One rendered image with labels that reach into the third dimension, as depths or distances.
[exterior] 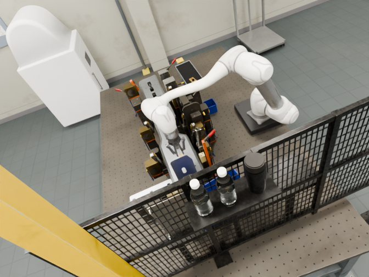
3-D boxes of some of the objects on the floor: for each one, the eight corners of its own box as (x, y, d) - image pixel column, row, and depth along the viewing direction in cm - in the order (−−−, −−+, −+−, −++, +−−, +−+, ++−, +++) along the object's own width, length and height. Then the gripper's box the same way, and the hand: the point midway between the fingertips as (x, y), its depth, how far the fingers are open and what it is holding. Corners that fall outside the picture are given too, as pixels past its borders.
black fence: (155, 309, 210) (21, 235, 99) (369, 209, 219) (467, 39, 108) (159, 329, 200) (16, 271, 90) (384, 224, 209) (507, 53, 98)
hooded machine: (112, 88, 453) (58, -8, 339) (115, 112, 404) (52, 8, 290) (69, 104, 453) (0, 13, 339) (66, 131, 404) (-16, 34, 290)
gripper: (180, 126, 160) (189, 149, 177) (159, 135, 160) (170, 158, 177) (184, 133, 155) (193, 157, 172) (162, 143, 154) (173, 166, 171)
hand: (180, 154), depth 172 cm, fingers closed, pressing on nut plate
